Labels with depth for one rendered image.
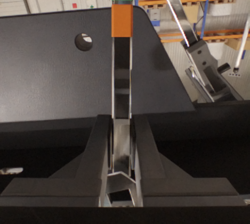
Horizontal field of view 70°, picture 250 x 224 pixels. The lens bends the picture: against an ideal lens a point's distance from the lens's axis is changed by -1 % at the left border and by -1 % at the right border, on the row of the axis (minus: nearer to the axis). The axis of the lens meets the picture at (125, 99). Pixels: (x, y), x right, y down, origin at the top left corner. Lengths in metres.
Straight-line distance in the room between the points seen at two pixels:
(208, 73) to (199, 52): 0.04
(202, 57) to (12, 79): 0.24
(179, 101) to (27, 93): 0.17
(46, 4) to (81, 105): 9.59
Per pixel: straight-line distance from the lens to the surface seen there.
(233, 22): 10.70
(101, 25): 0.17
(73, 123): 0.24
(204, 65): 0.30
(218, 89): 0.31
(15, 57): 0.21
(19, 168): 0.28
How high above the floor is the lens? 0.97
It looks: 32 degrees up
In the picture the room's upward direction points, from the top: 175 degrees clockwise
